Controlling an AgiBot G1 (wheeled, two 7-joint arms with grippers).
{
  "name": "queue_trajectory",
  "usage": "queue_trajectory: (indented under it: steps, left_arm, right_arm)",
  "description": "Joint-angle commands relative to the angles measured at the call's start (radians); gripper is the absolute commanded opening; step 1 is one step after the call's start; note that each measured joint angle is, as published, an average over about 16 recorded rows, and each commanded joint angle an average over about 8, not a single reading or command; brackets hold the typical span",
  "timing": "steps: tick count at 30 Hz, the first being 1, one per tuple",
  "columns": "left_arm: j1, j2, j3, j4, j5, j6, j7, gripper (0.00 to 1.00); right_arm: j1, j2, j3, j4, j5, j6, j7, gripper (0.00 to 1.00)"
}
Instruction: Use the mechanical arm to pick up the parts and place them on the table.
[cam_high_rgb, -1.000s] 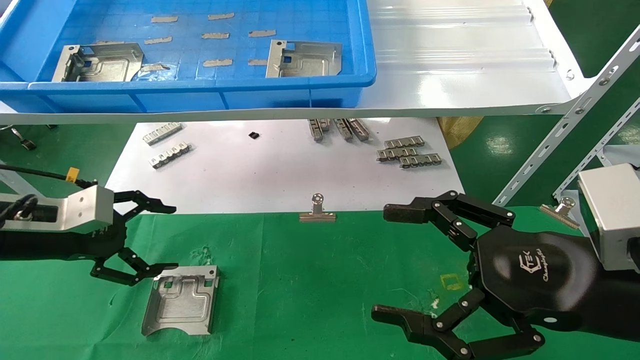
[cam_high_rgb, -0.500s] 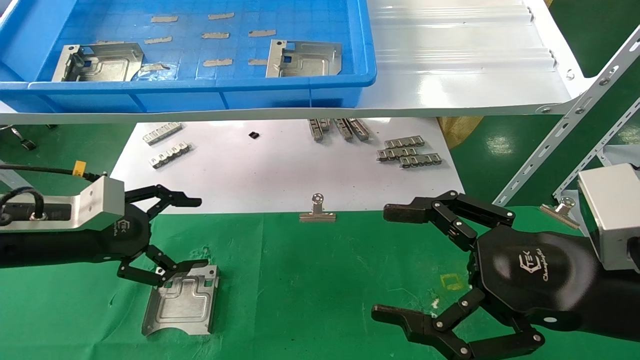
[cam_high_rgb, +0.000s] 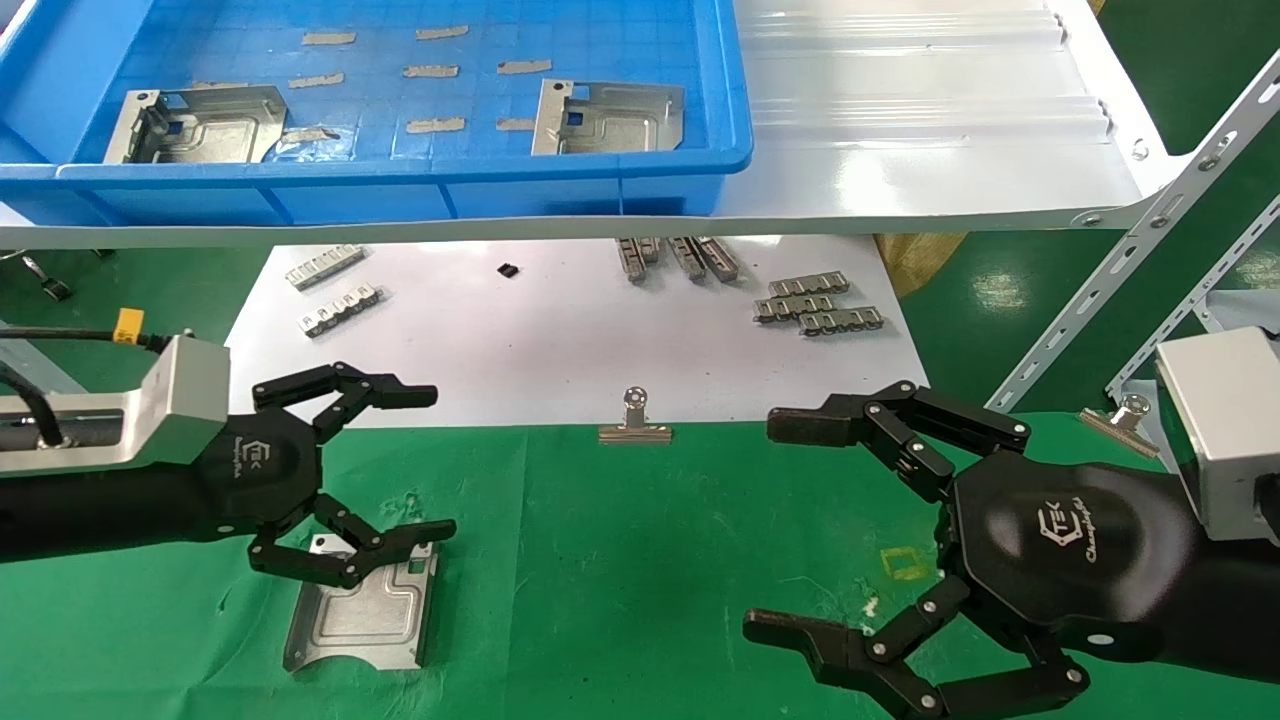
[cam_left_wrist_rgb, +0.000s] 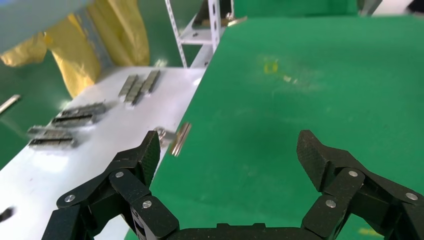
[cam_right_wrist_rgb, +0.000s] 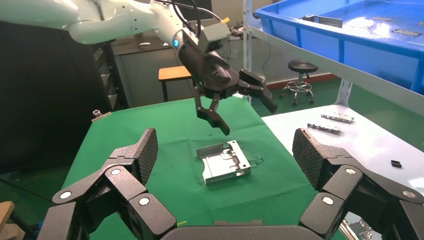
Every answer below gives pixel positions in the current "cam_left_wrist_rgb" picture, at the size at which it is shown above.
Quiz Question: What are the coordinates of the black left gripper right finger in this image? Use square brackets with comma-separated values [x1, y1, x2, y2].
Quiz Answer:
[296, 129, 424, 240]

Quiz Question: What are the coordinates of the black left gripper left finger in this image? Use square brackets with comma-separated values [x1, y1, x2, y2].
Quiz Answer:
[41, 130, 180, 240]

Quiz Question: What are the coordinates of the silver binder clip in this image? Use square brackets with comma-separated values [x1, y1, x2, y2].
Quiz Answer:
[225, 12, 248, 28]
[154, 122, 193, 158]

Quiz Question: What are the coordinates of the silver metal connector strip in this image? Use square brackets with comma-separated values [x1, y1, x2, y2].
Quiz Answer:
[50, 113, 99, 129]
[28, 137, 79, 150]
[124, 78, 147, 107]
[140, 69, 162, 95]
[27, 125, 73, 139]
[60, 102, 108, 117]
[118, 74, 139, 99]

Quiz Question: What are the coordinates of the green table cloth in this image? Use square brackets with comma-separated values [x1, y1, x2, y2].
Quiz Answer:
[124, 14, 424, 240]

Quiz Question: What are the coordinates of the small black plastic part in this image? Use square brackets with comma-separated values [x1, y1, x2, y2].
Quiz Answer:
[0, 206, 16, 223]

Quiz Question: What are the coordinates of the yellow woven sack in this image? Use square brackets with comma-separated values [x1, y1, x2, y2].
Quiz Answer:
[0, 0, 151, 99]

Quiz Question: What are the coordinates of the white metal shelf rack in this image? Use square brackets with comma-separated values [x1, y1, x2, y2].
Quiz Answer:
[0, 0, 223, 69]

